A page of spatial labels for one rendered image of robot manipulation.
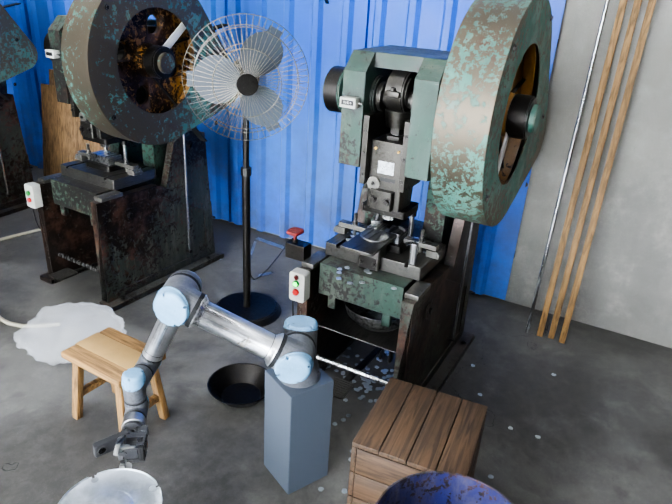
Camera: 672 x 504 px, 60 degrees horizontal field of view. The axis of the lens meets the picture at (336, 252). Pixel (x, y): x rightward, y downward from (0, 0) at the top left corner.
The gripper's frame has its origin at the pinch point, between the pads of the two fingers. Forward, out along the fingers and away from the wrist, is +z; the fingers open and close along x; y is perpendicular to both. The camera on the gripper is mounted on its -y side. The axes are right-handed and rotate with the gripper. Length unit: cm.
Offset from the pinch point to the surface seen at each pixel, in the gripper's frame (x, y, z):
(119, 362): 1, -8, -60
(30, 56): -80, -101, -324
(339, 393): 18, 79, -54
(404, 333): -14, 103, -48
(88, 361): 1, -20, -62
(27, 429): 34, -48, -64
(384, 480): 10, 84, 2
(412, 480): -12, 85, 24
